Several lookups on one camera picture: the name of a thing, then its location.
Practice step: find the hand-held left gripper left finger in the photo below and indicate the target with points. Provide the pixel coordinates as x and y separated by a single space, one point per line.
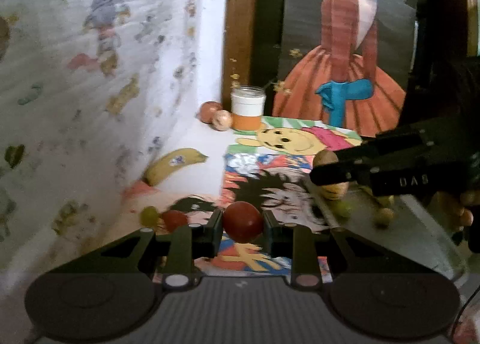
214 229

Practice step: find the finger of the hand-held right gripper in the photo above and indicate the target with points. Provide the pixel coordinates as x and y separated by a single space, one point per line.
337 175
358 151

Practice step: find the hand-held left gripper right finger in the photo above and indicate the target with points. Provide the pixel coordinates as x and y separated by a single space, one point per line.
270 233

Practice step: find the striped pepino melon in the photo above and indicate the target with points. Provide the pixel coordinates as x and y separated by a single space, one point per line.
325 158

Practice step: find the red cherry tomato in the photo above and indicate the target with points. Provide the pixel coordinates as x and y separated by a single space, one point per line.
243 222
175 221

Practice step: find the round brown fruit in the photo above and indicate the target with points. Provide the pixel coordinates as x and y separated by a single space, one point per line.
383 217

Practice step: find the metal tray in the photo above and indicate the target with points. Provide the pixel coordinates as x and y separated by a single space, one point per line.
412 239

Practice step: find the yellow banana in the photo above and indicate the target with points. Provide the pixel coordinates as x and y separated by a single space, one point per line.
172 166

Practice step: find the person's right hand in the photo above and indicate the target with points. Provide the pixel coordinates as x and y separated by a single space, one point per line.
467 216

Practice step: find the anime printed cloth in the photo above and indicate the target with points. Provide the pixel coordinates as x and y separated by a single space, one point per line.
262 179

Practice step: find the cartoon bear drawing sheet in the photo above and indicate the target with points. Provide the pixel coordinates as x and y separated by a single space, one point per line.
285 137

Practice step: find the pale tan apple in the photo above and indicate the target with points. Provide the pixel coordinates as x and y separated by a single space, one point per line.
222 119

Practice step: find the white and orange jar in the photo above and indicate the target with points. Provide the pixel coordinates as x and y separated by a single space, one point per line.
247 104

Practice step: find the reddish apple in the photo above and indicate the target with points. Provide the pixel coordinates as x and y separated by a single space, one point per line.
207 111

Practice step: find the white cartoon printed blanket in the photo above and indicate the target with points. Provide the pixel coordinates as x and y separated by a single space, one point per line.
75 66

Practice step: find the wall poster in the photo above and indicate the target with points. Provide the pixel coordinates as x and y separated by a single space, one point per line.
345 48

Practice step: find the wooden door frame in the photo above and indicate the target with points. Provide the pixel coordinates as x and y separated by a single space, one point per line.
240 10

